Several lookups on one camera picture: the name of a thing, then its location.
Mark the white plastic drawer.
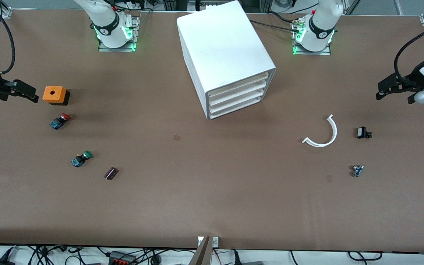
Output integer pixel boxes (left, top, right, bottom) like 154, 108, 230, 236
209, 88, 267, 113
210, 96, 262, 120
207, 72, 270, 100
208, 79, 269, 106

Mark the red push button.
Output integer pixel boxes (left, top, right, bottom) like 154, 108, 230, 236
49, 113, 71, 130

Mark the green push button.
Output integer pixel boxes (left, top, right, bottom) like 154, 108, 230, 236
71, 150, 93, 168

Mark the white drawer cabinet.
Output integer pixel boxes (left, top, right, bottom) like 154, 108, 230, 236
176, 0, 276, 120

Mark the orange box with hole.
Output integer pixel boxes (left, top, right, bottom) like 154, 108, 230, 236
43, 86, 70, 106

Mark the white curved plastic strip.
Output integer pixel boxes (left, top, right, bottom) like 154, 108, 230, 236
302, 114, 338, 148

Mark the black orange power strip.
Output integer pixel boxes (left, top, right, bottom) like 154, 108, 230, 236
108, 250, 137, 265

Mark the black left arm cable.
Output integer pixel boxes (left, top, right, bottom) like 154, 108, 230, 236
394, 18, 424, 81

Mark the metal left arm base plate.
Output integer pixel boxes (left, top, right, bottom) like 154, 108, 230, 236
292, 18, 332, 56

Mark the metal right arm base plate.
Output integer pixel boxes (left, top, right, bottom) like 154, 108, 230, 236
98, 16, 140, 52

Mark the black base cable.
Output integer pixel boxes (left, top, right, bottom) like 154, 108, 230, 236
249, 18, 303, 33

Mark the black floor cable loop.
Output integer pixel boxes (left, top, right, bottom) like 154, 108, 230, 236
347, 251, 384, 261

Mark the white metal bracket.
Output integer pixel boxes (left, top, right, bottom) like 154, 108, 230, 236
197, 236, 219, 248

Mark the brown camera post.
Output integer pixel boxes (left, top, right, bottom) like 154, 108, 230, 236
188, 236, 212, 265

